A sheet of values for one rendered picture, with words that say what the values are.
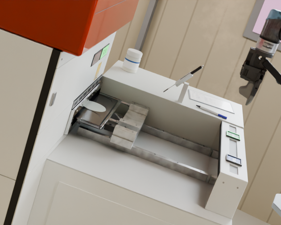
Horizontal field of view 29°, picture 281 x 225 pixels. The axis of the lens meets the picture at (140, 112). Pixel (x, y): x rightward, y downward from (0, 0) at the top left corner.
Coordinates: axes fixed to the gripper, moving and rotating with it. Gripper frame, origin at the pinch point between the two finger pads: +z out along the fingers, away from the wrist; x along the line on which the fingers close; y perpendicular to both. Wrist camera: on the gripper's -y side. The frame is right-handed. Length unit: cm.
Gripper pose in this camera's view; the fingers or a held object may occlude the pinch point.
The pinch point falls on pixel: (249, 102)
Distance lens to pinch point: 207.8
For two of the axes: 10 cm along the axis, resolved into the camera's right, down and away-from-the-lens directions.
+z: -3.1, 9.0, 3.1
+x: -1.6, 2.8, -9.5
